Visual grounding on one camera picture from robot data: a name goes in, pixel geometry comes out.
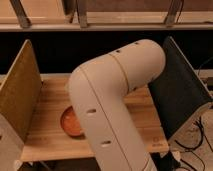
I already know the wooden shelf frame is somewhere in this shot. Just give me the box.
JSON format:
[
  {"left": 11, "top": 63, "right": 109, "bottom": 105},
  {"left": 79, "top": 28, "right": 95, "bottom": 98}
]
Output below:
[{"left": 0, "top": 0, "right": 213, "bottom": 32}]

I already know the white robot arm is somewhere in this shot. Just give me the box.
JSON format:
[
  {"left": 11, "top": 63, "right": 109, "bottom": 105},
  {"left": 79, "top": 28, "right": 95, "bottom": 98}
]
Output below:
[{"left": 69, "top": 39, "right": 165, "bottom": 171}]

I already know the orange bowl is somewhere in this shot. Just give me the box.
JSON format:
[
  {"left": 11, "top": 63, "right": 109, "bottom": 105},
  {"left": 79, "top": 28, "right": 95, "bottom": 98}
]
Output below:
[{"left": 60, "top": 106, "right": 84, "bottom": 137}]

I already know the right dark board panel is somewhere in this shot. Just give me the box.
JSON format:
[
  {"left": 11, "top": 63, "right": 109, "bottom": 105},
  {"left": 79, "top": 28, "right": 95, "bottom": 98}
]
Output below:
[{"left": 148, "top": 37, "right": 212, "bottom": 141}]

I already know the left cork board panel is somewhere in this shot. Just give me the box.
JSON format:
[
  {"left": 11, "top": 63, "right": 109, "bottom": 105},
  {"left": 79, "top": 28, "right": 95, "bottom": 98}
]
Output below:
[{"left": 0, "top": 40, "right": 42, "bottom": 171}]

